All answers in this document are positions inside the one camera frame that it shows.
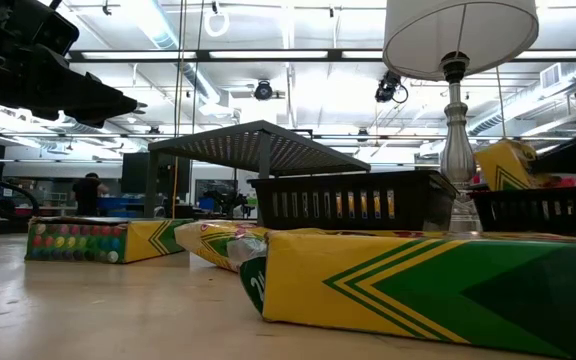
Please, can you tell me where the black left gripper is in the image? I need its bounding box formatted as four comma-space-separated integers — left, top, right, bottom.
0, 17, 139, 130

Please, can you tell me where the black slotted plastic basket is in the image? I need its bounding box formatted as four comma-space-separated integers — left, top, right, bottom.
469, 183, 576, 240
246, 168, 462, 232

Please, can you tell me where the yellow green crayon box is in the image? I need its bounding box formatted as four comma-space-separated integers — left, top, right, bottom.
239, 228, 576, 360
473, 138, 576, 192
24, 215, 195, 265

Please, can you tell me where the plastic-wrapped yellow crayon box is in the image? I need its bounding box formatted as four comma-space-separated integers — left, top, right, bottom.
173, 219, 272, 275

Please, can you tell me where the dark monitor screen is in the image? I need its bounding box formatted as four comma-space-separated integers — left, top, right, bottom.
120, 151, 193, 196

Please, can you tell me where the person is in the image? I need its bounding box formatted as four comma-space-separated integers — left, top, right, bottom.
71, 172, 110, 217

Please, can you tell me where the blue storage bin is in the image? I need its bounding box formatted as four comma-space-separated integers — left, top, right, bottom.
96, 196, 142, 219

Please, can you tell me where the silver table lamp white shade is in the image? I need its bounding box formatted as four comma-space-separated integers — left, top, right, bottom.
382, 0, 540, 234

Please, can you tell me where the grey perforated metal shelf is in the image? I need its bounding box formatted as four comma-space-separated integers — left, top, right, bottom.
142, 119, 372, 220

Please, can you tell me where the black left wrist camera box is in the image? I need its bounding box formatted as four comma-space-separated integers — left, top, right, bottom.
30, 8, 81, 57

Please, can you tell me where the black ceiling camera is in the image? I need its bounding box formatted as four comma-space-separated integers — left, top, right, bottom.
253, 79, 274, 101

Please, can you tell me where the black ceiling-mounted camera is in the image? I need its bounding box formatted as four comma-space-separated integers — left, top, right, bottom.
374, 69, 410, 105

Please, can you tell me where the black overhead frame bar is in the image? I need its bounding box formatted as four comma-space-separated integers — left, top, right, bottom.
67, 48, 576, 64

